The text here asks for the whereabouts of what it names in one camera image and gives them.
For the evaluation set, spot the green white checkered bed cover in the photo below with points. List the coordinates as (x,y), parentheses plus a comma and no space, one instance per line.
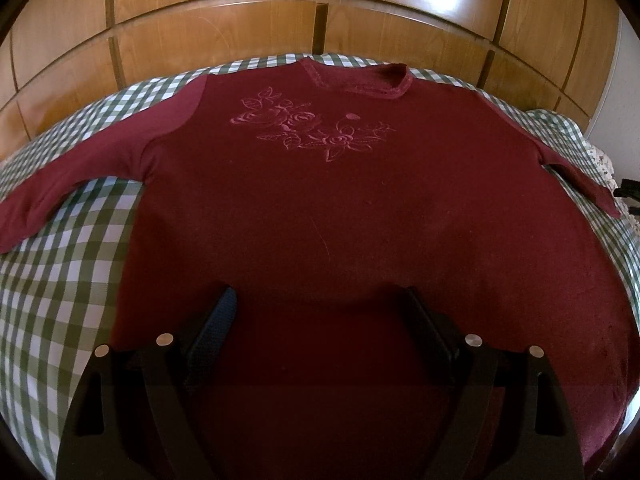
(75,285)

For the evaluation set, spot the maroon embroidered sweater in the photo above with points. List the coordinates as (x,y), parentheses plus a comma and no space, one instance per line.
(320,210)

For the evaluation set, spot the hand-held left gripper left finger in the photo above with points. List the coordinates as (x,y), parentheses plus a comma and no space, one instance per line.
(214,331)

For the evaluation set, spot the wooden panelled wardrobe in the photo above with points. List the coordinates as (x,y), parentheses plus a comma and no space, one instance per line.
(320,25)

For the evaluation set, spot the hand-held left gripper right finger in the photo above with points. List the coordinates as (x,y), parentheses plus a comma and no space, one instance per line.
(419,310)

